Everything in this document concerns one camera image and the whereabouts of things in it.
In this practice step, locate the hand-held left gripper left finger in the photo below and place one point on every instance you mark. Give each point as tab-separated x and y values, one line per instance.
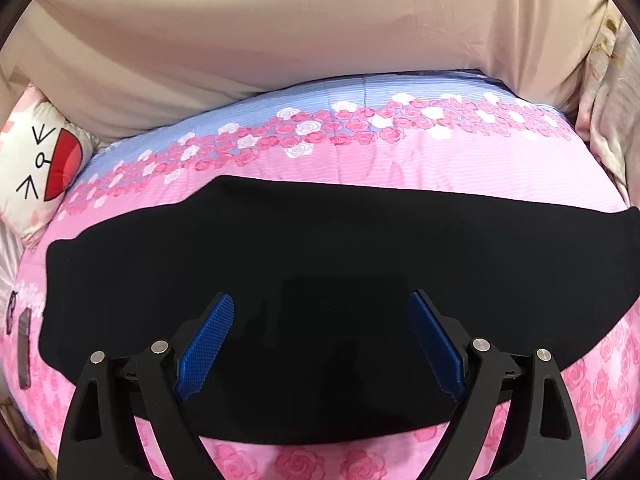
205	347

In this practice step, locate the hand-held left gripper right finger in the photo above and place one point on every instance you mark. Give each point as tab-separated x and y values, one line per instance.
435	347

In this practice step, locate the black pants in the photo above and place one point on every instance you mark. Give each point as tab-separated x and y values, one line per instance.
325	240

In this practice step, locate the small grey flat object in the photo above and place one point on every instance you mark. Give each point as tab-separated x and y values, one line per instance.
24	350

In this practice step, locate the pink floral bedsheet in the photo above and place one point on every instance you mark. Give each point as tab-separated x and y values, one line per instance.
350	160

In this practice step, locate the silver satin cloth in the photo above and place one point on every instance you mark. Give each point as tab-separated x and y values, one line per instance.
7	260

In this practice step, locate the cartoon face pillow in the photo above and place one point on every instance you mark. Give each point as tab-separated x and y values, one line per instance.
30	160

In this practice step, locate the beige cloth cover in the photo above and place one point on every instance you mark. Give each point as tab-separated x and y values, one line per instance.
300	35

